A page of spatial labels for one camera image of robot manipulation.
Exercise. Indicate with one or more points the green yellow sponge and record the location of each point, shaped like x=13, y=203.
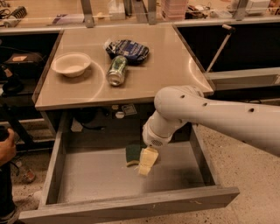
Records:
x=133, y=152

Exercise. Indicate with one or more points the bystander hand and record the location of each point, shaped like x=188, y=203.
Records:
x=8, y=148

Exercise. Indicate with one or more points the blue chip bag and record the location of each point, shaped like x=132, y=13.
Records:
x=134, y=52

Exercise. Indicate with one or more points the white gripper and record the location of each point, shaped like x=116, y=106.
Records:
x=153, y=137

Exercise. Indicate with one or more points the bystander dark trouser leg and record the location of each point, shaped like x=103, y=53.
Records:
x=6, y=201

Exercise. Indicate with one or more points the bystander white shoe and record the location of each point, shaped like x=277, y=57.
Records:
x=31, y=202

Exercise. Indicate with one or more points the grey cabinet counter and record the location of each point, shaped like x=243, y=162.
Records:
x=169, y=63

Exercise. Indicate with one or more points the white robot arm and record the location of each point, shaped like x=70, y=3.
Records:
x=255, y=124

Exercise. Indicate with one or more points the pink plastic basket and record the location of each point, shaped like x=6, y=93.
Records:
x=173, y=9

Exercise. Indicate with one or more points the green soda can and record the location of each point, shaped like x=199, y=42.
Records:
x=117, y=71

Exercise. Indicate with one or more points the plastic bottle on floor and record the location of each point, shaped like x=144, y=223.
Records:
x=25, y=172

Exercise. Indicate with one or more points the black bag with label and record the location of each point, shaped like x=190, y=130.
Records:
x=28, y=65

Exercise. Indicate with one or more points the open grey wooden drawer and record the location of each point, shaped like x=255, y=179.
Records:
x=88, y=181

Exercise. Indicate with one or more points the white paper bowl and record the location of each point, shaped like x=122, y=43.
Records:
x=71, y=64

